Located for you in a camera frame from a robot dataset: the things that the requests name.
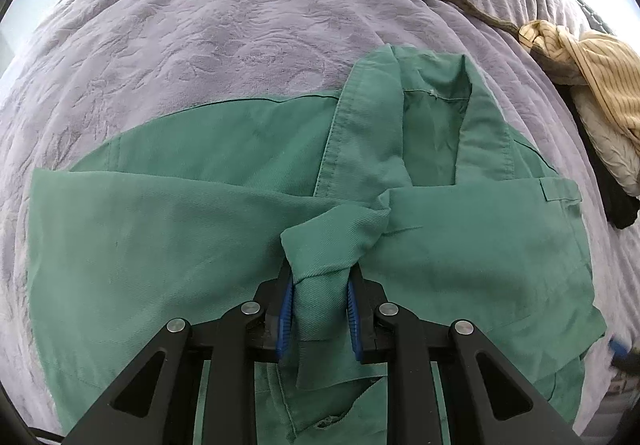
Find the black garment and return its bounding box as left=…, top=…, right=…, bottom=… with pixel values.
left=554, top=84, right=639, bottom=229

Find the cream knit garment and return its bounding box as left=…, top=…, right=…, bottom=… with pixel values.
left=570, top=86, right=639, bottom=198

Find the lavender embossed bed blanket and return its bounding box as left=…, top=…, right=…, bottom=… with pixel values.
left=1, top=0, right=639, bottom=432

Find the yellow striped garment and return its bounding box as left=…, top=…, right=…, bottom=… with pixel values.
left=518, top=20, right=639, bottom=148

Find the green work shirt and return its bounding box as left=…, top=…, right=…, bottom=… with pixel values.
left=27, top=46, right=605, bottom=444

